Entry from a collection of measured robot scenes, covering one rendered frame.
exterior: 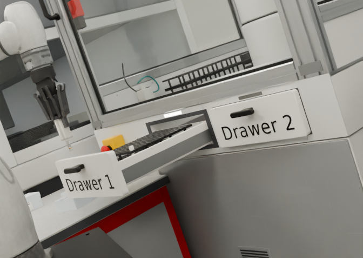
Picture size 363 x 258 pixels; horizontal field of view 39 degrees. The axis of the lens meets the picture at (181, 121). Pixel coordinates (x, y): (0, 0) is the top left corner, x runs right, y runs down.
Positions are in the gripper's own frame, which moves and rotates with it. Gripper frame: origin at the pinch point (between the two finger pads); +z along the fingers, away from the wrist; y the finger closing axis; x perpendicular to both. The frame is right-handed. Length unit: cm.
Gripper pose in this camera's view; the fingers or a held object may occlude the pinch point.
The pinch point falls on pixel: (63, 129)
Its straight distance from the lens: 168.9
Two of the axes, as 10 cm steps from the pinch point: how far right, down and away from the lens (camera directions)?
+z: 3.3, 9.4, 1.1
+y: 8.0, -2.1, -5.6
